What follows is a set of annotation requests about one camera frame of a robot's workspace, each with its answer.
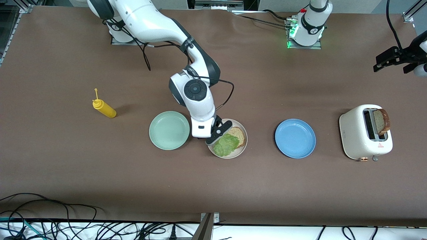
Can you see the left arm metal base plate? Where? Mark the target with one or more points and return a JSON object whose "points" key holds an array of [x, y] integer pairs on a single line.
{"points": [[318, 46]]}

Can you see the aluminium frame rail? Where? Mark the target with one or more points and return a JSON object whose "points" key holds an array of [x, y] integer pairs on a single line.
{"points": [[411, 15], [10, 36]]}

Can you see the black and metal device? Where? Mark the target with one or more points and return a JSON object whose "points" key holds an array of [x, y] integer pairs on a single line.
{"points": [[220, 4]]}

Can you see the mint green plate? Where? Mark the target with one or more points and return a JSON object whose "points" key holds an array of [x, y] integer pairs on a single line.
{"points": [[169, 130]]}

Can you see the black power plug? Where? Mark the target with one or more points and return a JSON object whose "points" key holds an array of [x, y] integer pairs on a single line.
{"points": [[172, 232]]}

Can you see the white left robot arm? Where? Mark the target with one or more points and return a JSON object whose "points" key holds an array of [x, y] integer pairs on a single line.
{"points": [[312, 23]]}

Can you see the blue plate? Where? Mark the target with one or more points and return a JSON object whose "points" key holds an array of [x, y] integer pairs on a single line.
{"points": [[295, 138]]}

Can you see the yellow squeeze bottle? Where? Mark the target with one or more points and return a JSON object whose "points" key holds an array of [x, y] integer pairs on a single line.
{"points": [[106, 109]]}

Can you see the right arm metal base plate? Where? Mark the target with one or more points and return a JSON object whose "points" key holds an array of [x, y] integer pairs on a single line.
{"points": [[120, 41]]}

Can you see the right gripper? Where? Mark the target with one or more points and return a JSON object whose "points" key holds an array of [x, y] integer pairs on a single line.
{"points": [[218, 119]]}

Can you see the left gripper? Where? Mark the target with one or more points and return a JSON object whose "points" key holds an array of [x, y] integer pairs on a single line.
{"points": [[407, 55]]}

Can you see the white toaster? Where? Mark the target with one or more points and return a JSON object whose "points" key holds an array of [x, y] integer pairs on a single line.
{"points": [[353, 133]]}

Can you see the grey metal bracket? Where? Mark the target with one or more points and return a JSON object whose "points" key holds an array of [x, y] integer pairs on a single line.
{"points": [[206, 230]]}

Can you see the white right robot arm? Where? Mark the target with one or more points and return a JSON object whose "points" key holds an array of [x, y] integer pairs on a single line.
{"points": [[150, 20]]}

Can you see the beige plate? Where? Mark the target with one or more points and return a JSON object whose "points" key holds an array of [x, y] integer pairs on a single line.
{"points": [[242, 150]]}

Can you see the green lettuce leaf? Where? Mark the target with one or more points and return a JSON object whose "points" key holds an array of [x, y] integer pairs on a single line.
{"points": [[227, 145]]}

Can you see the brown bread slice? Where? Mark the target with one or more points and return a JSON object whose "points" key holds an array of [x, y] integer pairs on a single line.
{"points": [[239, 135], [382, 120]]}

